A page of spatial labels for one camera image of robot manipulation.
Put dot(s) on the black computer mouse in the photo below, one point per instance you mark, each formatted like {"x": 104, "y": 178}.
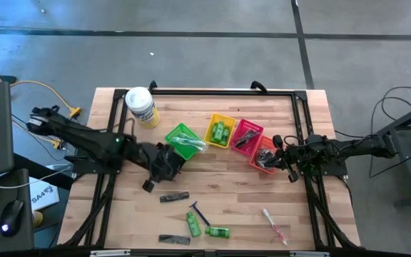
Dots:
{"x": 11, "y": 214}

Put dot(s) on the red plastic basket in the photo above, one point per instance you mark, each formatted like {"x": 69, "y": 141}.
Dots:
{"x": 253, "y": 125}

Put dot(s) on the black desk leg frame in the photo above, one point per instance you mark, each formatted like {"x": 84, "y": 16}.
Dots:
{"x": 410, "y": 167}

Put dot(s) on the white printed paper box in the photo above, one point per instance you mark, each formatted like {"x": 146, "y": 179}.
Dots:
{"x": 43, "y": 196}

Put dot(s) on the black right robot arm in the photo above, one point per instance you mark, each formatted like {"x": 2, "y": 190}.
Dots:
{"x": 355, "y": 146}

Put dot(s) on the yellow plastic basket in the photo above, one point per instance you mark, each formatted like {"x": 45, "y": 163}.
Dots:
{"x": 223, "y": 118}

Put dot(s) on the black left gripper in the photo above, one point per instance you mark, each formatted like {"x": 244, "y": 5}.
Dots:
{"x": 161, "y": 164}

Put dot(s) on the dark side desk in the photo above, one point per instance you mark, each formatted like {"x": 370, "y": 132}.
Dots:
{"x": 20, "y": 185}

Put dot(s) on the green plastic basket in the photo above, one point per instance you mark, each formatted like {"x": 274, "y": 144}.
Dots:
{"x": 177, "y": 133}

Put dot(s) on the black aluminium table frame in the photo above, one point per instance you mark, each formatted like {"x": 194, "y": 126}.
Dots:
{"x": 244, "y": 92}

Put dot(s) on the grey metal bracket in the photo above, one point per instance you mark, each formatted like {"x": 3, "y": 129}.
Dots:
{"x": 109, "y": 253}
{"x": 309, "y": 253}

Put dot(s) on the small yellow round item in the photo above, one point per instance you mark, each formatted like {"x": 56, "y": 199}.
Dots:
{"x": 37, "y": 218}

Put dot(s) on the orange plastic basket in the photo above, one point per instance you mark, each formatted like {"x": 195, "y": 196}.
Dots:
{"x": 268, "y": 141}

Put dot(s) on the black table clamp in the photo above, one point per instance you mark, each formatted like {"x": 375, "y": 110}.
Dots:
{"x": 259, "y": 85}
{"x": 152, "y": 85}

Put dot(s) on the black plastic basket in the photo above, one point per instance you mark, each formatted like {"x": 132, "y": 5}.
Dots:
{"x": 182, "y": 163}

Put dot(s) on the blue disposable razor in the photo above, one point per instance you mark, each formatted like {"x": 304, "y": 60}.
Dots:
{"x": 199, "y": 213}

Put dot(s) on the Lysol wipes canister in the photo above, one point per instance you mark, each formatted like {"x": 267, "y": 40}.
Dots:
{"x": 141, "y": 103}

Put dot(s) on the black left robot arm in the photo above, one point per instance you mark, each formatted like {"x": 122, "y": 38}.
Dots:
{"x": 84, "y": 137}

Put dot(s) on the red toothbrush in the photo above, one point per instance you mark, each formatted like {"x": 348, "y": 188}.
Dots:
{"x": 274, "y": 226}

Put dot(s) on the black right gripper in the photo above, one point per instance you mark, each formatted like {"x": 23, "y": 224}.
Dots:
{"x": 291, "y": 155}

